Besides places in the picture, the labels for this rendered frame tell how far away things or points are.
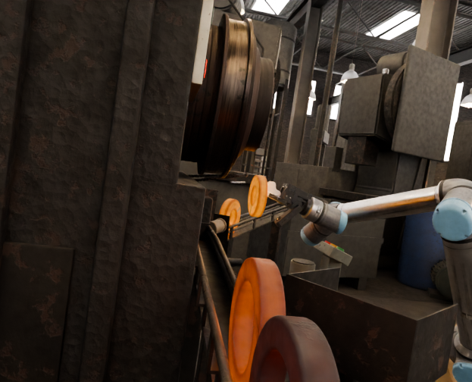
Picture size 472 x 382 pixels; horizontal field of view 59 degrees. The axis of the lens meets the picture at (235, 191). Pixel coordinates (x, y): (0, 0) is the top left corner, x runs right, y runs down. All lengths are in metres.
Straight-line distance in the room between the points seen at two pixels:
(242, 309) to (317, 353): 0.29
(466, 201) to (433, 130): 3.66
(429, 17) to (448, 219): 4.64
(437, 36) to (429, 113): 1.33
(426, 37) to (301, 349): 5.51
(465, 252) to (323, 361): 1.12
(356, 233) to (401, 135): 1.32
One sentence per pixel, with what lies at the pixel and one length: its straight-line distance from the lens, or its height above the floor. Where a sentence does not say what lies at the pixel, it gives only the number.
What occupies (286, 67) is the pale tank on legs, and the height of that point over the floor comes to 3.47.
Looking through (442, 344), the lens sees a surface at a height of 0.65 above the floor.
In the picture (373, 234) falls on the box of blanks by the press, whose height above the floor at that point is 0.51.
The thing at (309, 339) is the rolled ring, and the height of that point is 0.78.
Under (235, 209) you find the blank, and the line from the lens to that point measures 1.80.
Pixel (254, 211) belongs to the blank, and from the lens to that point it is 1.51.
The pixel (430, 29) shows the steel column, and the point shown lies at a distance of 5.81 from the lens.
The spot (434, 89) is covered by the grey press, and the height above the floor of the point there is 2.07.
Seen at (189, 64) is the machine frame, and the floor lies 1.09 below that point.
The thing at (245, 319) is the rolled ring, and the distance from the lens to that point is 0.66.
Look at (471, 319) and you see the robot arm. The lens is 1.61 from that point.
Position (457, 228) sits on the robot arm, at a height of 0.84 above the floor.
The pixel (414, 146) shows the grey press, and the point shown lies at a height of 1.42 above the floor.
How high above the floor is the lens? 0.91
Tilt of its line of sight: 3 degrees down
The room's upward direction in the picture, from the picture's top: 8 degrees clockwise
